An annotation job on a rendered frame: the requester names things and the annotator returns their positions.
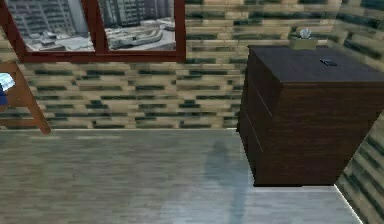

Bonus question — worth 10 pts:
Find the dark brown chest of drawers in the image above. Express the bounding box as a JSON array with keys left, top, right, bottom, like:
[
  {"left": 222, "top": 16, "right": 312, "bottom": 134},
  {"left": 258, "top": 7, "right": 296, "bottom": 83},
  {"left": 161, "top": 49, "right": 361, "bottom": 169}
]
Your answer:
[{"left": 236, "top": 44, "right": 384, "bottom": 187}]

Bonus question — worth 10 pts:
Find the red framed window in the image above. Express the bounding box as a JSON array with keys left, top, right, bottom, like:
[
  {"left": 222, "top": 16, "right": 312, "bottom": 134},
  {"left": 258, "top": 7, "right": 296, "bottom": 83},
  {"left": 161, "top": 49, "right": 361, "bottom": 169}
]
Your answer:
[{"left": 0, "top": 0, "right": 188, "bottom": 64}]

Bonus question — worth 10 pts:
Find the tan tissue box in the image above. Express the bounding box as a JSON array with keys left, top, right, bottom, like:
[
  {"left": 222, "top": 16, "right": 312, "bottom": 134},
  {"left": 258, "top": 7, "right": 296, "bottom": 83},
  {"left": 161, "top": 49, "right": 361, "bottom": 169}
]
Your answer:
[{"left": 288, "top": 28, "right": 319, "bottom": 51}]

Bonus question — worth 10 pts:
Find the white and blue bedding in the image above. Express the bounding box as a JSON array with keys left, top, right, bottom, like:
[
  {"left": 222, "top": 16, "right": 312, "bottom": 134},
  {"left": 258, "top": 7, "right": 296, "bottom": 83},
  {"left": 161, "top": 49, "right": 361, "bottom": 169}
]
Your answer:
[{"left": 0, "top": 72, "right": 16, "bottom": 106}]

